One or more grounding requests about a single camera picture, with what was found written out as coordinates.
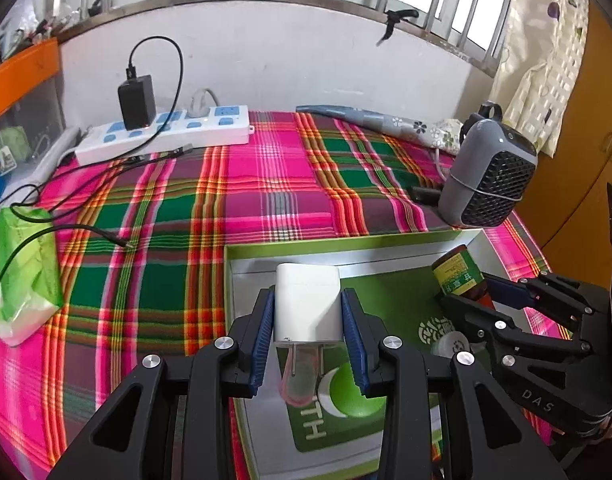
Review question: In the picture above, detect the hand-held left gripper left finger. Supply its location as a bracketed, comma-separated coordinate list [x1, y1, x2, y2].
[46, 287, 277, 480]

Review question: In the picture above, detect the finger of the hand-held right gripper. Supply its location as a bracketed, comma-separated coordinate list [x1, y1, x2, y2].
[437, 292, 594, 377]
[484, 271, 612, 342]

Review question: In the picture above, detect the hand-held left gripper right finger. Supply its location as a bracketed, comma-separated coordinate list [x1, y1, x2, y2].
[341, 287, 566, 480]

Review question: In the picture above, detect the small white round jar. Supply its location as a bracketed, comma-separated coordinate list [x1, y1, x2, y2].
[431, 330, 471, 359]

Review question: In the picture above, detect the brown bottle with red cap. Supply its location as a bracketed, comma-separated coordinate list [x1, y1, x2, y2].
[432, 246, 489, 306]

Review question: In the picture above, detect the pink clip with pale oval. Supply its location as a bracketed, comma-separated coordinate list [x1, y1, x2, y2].
[280, 347, 323, 407]

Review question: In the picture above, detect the white charger plug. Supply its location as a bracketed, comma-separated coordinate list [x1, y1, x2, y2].
[273, 264, 344, 386]

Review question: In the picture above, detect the green and white cardboard box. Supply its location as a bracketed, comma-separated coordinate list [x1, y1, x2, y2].
[223, 228, 571, 480]

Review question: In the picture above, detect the grey space heater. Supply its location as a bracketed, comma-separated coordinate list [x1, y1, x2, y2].
[438, 102, 539, 228]

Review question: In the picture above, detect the small black plug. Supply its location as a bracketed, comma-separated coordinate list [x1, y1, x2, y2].
[410, 186, 443, 206]

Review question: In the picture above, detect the pink green plaid blanket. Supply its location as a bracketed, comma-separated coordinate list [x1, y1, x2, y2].
[0, 110, 571, 480]

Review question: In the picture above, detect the wooden cabinet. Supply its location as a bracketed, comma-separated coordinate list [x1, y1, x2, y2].
[510, 0, 612, 291]

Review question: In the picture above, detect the cream floral pillow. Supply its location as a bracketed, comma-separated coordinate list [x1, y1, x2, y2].
[431, 119, 466, 155]

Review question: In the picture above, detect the grey floral umbrella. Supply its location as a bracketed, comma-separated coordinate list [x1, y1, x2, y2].
[296, 104, 461, 153]

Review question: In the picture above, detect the white power strip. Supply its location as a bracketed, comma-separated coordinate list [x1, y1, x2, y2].
[75, 105, 251, 166]

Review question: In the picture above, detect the cream heart print curtain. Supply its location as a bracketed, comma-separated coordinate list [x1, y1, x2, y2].
[486, 0, 591, 158]

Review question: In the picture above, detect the green tissue packet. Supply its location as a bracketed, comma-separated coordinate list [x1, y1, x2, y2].
[0, 207, 64, 346]

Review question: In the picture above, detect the black power adapter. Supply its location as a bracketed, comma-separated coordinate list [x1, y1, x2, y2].
[117, 75, 158, 131]

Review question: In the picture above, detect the black hook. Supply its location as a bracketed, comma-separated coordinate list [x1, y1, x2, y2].
[376, 9, 421, 46]

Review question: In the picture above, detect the orange lid storage bin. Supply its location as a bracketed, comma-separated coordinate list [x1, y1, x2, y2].
[0, 37, 67, 181]

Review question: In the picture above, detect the black loose cable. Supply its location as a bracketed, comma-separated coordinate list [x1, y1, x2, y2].
[0, 145, 194, 311]

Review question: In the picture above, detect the white plug with grey cable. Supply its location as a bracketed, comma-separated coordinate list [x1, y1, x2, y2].
[188, 88, 220, 118]

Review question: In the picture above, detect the black adapter cable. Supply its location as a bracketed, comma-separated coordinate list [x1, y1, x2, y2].
[126, 36, 185, 126]

